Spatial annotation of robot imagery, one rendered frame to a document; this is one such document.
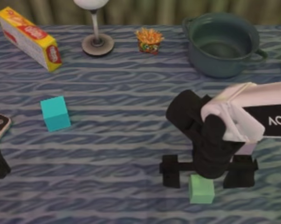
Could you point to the green cube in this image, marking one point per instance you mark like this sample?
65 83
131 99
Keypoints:
200 190

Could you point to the cyan cube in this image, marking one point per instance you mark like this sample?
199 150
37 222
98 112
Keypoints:
55 114

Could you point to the black phone with white rim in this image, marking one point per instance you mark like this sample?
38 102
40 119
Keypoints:
1 122

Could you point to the teal cooking pot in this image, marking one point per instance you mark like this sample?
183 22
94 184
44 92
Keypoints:
220 44

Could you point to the yellow and red carton box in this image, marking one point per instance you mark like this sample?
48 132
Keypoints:
29 38

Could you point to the toy french fries carton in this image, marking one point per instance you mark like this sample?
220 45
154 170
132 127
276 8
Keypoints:
149 42

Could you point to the clear wine glass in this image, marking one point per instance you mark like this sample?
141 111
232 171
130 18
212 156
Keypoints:
96 30

